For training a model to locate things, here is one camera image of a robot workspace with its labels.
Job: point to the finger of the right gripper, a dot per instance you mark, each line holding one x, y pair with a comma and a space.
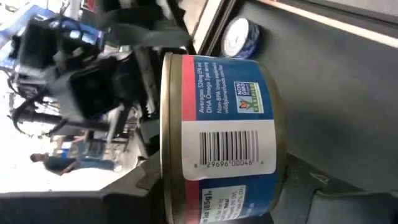
150, 137
146, 28

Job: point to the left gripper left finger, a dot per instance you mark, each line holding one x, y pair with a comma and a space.
133, 199

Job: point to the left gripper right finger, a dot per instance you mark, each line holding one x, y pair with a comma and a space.
298, 193

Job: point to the gold-lid can red blue label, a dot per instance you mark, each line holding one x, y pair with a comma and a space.
224, 140

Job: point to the person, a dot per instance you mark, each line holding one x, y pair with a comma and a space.
59, 163

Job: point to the black table mat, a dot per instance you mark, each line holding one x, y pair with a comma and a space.
342, 109

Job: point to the silver tuna can blue label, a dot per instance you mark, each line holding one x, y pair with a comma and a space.
241, 37

